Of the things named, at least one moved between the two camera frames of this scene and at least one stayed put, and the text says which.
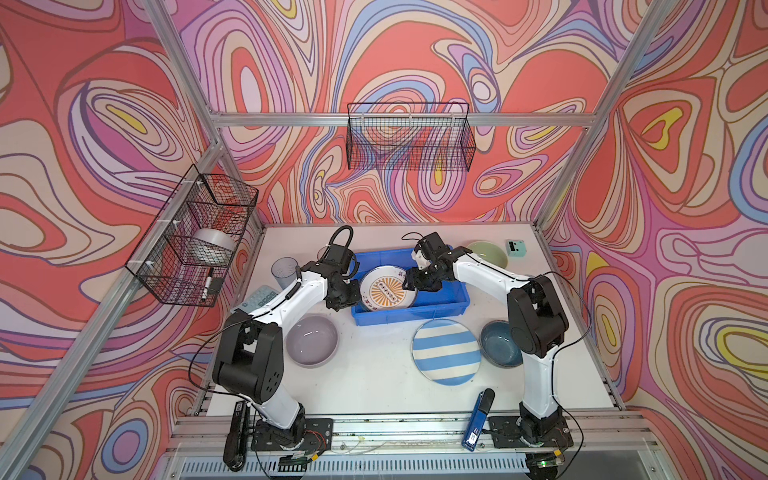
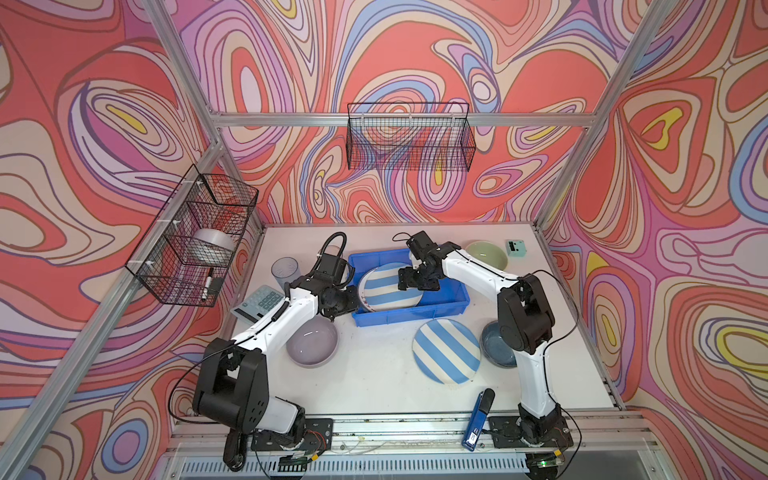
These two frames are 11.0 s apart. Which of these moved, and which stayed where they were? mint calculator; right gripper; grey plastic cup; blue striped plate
Moved: blue striped plate
Stayed: mint calculator; right gripper; grey plastic cup
